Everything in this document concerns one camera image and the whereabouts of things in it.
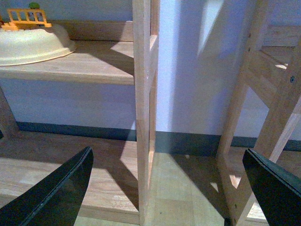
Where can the wooden shelf unit right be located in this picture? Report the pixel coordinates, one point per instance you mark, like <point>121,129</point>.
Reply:
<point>273,73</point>

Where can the orange toy fence piece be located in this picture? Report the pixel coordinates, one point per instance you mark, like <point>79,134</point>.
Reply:
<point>25,18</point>

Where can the wooden shelf unit left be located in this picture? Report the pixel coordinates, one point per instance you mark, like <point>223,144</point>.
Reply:
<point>98,178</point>

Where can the small green toy tree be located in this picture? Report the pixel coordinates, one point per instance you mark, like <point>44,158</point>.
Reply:
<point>34,5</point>

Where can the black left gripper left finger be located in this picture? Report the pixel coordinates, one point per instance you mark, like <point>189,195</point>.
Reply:
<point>51,195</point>

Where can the cream upturned plastic bowl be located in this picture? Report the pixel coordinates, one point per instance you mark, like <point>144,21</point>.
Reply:
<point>36,45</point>

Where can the wooden shelf unit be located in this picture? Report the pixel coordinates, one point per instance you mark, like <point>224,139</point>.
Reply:
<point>98,178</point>
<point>273,73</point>

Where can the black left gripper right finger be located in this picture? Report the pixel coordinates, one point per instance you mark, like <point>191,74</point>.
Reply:
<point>277,191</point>

